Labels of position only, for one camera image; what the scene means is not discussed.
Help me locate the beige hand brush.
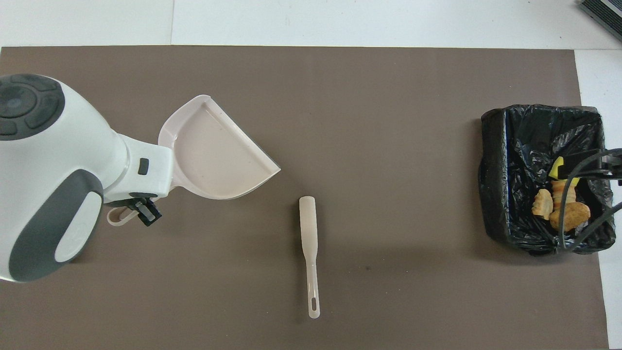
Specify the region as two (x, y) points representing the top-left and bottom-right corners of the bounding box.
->
(299, 196), (321, 319)

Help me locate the beige plastic dustpan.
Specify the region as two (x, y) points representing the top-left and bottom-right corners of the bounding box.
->
(107, 94), (281, 228)

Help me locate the golden bread bun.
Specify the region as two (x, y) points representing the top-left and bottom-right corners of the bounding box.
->
(549, 202), (592, 233)

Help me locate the small striped croissant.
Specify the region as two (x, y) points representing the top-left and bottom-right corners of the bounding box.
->
(551, 180), (577, 210)
(532, 189), (554, 221)

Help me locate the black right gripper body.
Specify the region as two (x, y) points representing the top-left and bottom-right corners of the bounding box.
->
(557, 149), (603, 181)

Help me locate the brown table mat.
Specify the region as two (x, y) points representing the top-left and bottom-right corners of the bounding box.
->
(0, 46), (609, 350)

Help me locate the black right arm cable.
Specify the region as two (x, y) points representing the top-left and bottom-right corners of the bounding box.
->
(558, 147), (622, 253)

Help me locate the dark ribbed box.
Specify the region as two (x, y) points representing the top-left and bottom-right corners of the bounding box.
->
(579, 0), (622, 41)

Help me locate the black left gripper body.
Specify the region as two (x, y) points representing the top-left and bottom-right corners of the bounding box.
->
(116, 192), (154, 209)

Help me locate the yellow sponge piece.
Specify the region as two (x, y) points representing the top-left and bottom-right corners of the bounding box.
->
(548, 156), (582, 188)

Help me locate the black bag lined bin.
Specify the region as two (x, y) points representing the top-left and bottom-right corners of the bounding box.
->
(478, 104), (618, 255)

